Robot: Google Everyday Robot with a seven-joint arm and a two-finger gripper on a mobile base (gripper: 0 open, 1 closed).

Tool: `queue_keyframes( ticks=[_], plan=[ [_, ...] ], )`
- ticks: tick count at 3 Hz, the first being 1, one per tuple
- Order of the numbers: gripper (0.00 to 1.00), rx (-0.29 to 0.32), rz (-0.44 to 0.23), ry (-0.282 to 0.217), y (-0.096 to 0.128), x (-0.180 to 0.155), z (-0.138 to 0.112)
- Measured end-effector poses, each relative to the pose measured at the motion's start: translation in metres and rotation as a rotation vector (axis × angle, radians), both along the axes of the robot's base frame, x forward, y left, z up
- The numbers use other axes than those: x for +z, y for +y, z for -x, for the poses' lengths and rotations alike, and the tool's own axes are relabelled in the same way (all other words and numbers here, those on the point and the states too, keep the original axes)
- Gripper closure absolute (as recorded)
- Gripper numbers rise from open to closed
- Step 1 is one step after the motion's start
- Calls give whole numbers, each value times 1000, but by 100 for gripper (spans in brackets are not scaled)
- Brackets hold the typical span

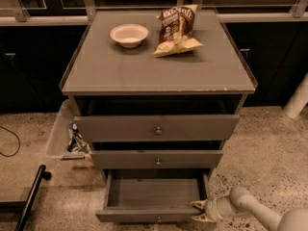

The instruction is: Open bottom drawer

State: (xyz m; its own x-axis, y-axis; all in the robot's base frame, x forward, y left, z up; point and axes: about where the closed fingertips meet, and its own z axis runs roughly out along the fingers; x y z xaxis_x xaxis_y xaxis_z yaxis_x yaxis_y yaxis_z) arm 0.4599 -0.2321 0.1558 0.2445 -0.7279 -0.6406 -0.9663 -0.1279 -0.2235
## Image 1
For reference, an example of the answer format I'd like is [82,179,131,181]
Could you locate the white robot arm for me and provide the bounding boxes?
[190,186,308,231]

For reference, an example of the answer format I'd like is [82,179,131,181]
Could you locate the grey drawer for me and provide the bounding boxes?
[74,115,240,142]
[90,150,223,169]
[96,168,209,223]

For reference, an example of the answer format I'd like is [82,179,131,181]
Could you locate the black metal bar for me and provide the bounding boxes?
[0,165,52,231]

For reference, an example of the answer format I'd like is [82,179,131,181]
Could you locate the clear plastic bin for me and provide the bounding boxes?
[45,100,92,168]

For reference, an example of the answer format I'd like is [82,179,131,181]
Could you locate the brown chip bag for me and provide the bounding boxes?
[153,5,203,58]

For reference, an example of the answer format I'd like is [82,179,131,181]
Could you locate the grey top drawer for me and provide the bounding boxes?
[74,115,240,142]

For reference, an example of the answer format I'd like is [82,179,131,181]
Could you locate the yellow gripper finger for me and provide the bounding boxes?
[192,214,215,223]
[190,200,207,210]

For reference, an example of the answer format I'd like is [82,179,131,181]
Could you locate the grey drawer cabinet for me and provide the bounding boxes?
[59,9,258,191]

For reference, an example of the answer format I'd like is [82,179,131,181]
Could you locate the colourful packet in bin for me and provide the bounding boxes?
[67,122,90,153]

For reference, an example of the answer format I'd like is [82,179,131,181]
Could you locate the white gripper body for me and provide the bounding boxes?
[205,197,232,222]

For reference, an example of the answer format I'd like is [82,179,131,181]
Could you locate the white paper bowl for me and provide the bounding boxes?
[110,24,148,48]

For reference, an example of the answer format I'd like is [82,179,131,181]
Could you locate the grey middle drawer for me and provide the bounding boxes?
[90,150,223,169]

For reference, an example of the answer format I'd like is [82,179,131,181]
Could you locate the white pole at right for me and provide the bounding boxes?
[283,73,308,118]

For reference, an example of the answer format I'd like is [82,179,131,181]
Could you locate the black cable on floor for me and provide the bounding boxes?
[0,125,21,158]

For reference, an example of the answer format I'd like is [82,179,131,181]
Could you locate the metal railing frame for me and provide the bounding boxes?
[0,0,308,26]

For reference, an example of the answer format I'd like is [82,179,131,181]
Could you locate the grey bottom drawer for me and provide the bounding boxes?
[96,168,209,223]

